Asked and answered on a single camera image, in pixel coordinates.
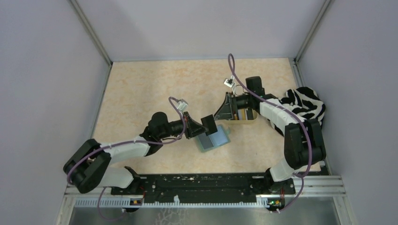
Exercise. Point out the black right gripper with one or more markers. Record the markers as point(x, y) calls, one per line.
point(225, 111)

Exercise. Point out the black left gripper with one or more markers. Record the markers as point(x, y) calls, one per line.
point(192, 128)

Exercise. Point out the thin card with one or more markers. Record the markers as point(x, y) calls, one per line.
point(205, 141)

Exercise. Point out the green card holder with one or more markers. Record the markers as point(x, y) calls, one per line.
point(220, 138)

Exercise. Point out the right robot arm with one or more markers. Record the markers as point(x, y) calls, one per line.
point(298, 117)

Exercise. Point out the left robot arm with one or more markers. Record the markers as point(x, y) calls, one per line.
point(89, 167)

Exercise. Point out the cream oval card tray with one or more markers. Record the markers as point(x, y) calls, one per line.
point(243, 117)

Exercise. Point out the zebra striped cloth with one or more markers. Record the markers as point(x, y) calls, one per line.
point(304, 102)

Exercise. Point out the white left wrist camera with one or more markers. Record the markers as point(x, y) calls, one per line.
point(182, 105)

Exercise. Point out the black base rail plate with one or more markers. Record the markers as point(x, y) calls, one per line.
point(206, 187)

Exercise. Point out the aluminium frame rail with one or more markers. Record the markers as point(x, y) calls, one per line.
point(311, 186)

